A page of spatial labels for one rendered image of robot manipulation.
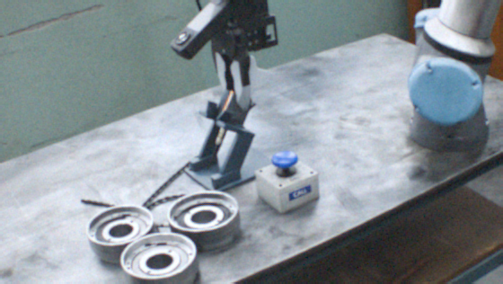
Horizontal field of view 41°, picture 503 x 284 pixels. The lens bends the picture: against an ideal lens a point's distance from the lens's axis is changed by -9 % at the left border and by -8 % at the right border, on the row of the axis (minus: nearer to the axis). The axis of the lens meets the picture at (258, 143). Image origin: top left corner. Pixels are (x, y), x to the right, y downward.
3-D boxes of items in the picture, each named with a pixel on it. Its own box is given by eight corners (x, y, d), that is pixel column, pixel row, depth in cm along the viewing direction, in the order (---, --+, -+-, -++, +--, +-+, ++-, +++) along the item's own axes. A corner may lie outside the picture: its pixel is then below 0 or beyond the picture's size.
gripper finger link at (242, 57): (255, 85, 113) (246, 32, 109) (247, 89, 112) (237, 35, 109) (240, 81, 116) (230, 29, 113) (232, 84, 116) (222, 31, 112)
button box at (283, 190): (282, 215, 109) (278, 187, 107) (258, 195, 114) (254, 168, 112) (326, 195, 112) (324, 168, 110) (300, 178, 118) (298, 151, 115)
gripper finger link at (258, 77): (278, 104, 118) (269, 49, 114) (248, 116, 115) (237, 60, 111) (268, 101, 120) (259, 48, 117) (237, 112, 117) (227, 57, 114)
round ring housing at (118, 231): (153, 266, 100) (146, 244, 98) (85, 268, 101) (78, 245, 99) (163, 225, 110) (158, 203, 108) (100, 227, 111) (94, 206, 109)
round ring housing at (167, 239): (198, 298, 93) (193, 275, 91) (123, 303, 93) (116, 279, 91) (201, 252, 102) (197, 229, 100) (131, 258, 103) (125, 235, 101)
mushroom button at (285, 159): (283, 192, 110) (280, 164, 107) (269, 182, 113) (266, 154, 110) (305, 183, 111) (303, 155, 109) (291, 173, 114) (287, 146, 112)
